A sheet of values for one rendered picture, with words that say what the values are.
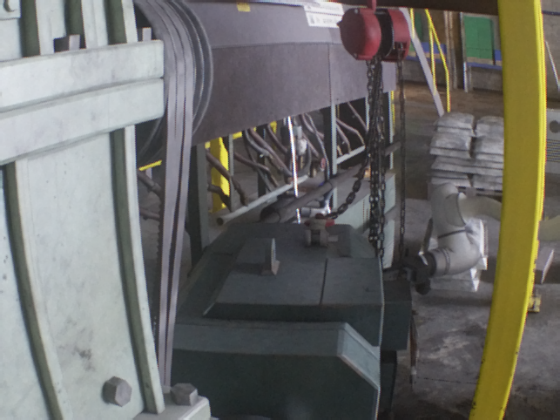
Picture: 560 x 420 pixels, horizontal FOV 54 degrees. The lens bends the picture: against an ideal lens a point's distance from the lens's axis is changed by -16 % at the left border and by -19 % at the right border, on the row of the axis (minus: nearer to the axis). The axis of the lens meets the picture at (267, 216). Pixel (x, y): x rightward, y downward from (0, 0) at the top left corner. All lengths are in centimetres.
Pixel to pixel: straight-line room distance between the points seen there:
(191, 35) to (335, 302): 55
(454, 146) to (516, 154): 387
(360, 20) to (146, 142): 90
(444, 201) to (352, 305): 91
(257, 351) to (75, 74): 59
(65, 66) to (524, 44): 100
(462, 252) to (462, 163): 329
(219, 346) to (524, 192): 74
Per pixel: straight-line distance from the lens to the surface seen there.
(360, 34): 159
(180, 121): 82
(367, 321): 115
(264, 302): 115
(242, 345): 107
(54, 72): 61
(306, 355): 103
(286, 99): 225
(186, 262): 217
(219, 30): 188
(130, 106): 71
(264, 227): 167
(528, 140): 137
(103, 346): 76
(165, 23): 81
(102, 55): 67
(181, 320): 117
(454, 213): 197
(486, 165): 522
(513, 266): 144
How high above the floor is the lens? 133
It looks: 16 degrees down
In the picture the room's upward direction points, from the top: 2 degrees counter-clockwise
